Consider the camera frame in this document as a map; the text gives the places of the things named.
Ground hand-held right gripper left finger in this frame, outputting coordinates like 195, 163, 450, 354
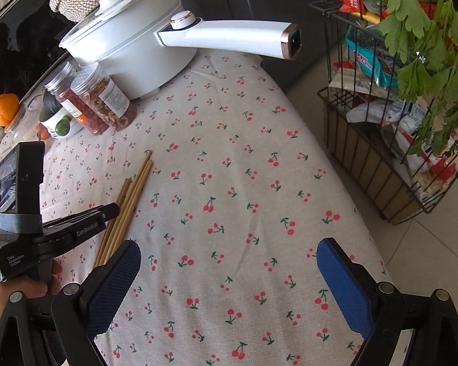
0, 239, 141, 366

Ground leafy green herbs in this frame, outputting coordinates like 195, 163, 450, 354
366, 0, 458, 158

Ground dark green squash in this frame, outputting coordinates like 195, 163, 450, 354
42, 93, 60, 116

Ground black wire rack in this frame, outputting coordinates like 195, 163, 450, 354
308, 0, 458, 226

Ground black microwave oven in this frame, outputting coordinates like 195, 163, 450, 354
0, 0, 85, 100

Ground glass jar with wooden lid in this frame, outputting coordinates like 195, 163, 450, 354
4, 106, 51, 142

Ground jar of dried fruit rings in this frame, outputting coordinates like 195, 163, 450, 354
70, 63, 137, 132

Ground white electric cooking pot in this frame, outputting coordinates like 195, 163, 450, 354
59, 0, 302, 100

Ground jar of red dried fruit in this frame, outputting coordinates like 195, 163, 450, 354
45, 61, 110, 136

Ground blue snack packet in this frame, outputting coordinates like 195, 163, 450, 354
345, 27, 402, 89

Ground white bowl with green knob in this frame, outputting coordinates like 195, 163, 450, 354
38, 107, 85, 138

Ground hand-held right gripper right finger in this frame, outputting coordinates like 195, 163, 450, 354
317, 237, 458, 366

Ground cherry print tablecloth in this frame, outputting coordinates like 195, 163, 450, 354
0, 46, 392, 366

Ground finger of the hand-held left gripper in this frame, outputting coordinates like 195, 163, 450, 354
42, 203, 120, 243

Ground person's left hand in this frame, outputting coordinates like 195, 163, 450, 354
0, 258, 63, 347

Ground pile of wooden chopsticks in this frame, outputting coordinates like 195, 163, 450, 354
92, 149, 154, 271

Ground white pot lid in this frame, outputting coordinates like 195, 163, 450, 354
60, 0, 173, 48

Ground large orange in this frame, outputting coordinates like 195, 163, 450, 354
0, 93, 21, 127

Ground grey refrigerator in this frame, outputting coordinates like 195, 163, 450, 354
168, 0, 331, 93

